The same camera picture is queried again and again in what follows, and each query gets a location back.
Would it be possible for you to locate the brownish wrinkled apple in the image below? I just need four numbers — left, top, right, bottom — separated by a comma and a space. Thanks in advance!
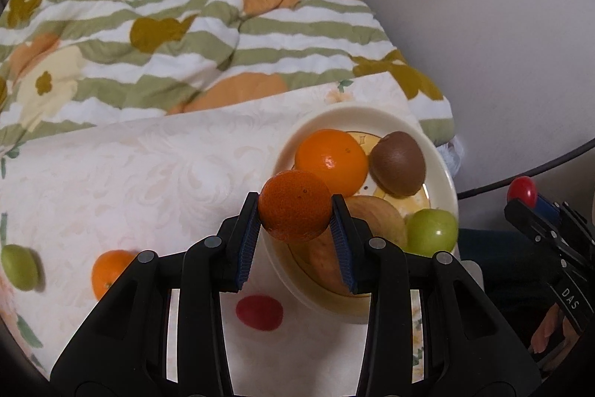
332, 195, 409, 253

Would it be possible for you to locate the white plastic bag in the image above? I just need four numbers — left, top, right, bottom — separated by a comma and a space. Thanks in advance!
439, 137, 466, 179

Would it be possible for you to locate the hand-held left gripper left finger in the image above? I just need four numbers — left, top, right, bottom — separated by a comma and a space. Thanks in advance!
49, 191, 262, 397

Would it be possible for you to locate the person's right hand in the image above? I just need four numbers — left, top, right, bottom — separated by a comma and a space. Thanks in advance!
530, 301, 582, 361

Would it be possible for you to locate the large green apple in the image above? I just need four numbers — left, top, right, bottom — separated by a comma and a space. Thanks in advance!
406, 208, 459, 258

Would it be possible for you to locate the red cherry tomato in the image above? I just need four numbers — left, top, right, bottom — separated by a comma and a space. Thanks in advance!
506, 176, 539, 208
235, 295, 284, 331

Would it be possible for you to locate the brown kiwi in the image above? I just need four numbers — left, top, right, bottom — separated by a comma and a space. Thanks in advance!
369, 131, 426, 198

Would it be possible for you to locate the small tangerine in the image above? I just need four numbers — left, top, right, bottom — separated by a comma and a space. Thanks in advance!
91, 249, 140, 301

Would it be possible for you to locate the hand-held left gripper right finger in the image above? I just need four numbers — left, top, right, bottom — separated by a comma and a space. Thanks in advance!
330, 193, 542, 397

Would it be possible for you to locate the cream plate with bear print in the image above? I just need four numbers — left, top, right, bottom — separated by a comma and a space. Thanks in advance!
258, 105, 460, 326

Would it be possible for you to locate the green striped flower blanket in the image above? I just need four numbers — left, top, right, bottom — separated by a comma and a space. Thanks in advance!
0, 0, 455, 147

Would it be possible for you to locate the medium tangerine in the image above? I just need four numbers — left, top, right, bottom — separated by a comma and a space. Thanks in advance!
258, 170, 333, 243

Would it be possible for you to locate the small green apple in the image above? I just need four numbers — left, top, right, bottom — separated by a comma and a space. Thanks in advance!
0, 244, 40, 290

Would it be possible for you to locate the white floral tablecloth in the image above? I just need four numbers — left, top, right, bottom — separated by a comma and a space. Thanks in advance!
0, 78, 447, 397

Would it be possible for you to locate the large orange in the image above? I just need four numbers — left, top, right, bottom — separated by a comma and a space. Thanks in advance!
294, 129, 369, 198

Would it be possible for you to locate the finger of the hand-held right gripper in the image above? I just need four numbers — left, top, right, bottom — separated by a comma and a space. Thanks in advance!
534, 192, 595, 249
504, 198, 595, 286

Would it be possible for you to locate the black cable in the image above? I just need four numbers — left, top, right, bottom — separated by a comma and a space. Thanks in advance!
457, 143, 595, 199

